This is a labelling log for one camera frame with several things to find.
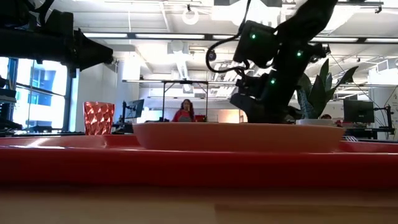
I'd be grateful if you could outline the tilted computer monitor on arm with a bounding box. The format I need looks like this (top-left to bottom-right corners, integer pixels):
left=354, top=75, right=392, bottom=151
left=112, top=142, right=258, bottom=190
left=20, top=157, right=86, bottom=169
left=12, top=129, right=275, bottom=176
left=122, top=98, right=146, bottom=123

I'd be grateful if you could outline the white ring ceiling fixture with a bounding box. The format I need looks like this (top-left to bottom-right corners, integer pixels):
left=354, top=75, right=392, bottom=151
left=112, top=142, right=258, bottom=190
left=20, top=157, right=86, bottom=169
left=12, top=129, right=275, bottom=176
left=182, top=7, right=200, bottom=26

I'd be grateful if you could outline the peach round plate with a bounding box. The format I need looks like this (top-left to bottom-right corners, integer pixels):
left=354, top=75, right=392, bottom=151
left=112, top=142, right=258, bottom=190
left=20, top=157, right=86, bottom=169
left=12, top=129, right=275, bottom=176
left=132, top=121, right=346, bottom=154

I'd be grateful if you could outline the black background rig frame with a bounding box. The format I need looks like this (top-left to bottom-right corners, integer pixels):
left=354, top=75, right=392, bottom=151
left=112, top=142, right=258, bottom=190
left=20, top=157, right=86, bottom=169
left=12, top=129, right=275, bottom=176
left=161, top=79, right=209, bottom=123

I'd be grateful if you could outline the person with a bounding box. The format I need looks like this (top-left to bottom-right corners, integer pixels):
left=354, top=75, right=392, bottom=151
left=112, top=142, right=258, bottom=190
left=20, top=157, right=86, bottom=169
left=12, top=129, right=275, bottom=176
left=172, top=98, right=197, bottom=123

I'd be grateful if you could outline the green snake plant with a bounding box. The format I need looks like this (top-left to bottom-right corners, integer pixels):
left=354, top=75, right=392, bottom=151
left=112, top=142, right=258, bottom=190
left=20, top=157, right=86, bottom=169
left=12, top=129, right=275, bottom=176
left=295, top=58, right=360, bottom=121

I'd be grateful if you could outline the red faceted cup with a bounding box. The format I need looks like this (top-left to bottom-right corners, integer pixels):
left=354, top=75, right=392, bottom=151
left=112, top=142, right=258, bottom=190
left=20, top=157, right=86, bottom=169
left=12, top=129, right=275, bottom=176
left=83, top=101, right=116, bottom=136

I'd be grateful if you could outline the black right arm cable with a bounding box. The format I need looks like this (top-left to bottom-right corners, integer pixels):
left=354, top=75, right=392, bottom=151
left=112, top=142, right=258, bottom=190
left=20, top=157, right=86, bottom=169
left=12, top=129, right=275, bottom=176
left=205, top=0, right=252, bottom=74

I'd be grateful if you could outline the red plastic tray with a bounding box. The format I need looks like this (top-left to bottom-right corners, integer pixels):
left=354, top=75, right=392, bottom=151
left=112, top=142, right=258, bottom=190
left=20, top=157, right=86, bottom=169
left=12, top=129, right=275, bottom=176
left=0, top=134, right=398, bottom=190

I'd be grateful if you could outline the long ceiling light strip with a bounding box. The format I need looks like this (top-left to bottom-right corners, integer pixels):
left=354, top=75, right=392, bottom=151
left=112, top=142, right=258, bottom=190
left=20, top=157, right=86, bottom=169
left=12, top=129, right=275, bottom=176
left=82, top=32, right=237, bottom=40

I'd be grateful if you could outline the black computer monitor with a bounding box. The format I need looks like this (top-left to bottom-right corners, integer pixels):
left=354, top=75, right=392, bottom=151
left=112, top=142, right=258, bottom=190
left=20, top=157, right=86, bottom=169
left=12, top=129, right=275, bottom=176
left=343, top=99, right=376, bottom=124

